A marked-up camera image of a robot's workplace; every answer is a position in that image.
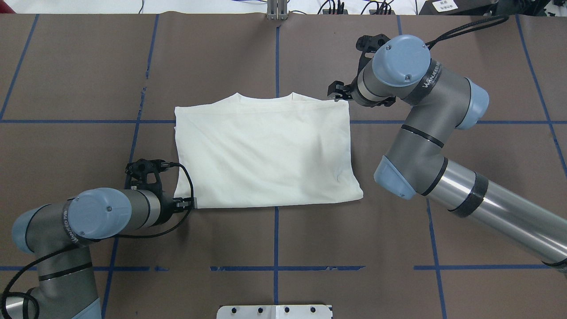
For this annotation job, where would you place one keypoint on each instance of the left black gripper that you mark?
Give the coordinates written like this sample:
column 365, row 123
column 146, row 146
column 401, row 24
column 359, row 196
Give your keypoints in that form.
column 167, row 207

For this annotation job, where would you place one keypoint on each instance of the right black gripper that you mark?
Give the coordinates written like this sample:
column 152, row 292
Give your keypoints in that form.
column 353, row 91

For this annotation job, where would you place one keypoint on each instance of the cream long-sleeve cat shirt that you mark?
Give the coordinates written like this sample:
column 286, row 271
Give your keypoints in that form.
column 244, row 152

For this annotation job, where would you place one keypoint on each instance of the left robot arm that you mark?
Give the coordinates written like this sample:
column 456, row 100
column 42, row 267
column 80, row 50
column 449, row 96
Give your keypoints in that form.
column 60, row 283

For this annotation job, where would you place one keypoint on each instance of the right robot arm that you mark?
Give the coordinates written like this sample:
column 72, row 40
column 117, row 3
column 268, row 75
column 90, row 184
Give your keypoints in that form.
column 441, row 102

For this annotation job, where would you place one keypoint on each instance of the black power adapter box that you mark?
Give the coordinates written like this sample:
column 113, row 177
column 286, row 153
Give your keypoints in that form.
column 457, row 7

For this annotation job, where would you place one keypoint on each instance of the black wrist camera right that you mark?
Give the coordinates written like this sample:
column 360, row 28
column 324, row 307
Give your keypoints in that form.
column 370, row 44

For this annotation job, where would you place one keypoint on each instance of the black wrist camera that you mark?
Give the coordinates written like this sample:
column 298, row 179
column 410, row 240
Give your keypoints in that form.
column 145, row 174
column 370, row 44

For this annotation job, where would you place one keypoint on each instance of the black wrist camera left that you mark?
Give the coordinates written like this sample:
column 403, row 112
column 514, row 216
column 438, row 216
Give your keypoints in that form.
column 145, row 174

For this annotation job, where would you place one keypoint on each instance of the aluminium frame post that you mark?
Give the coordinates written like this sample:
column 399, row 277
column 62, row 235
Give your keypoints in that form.
column 277, row 9

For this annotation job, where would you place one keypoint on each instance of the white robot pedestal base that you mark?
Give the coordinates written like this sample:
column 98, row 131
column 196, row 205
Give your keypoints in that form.
column 286, row 311

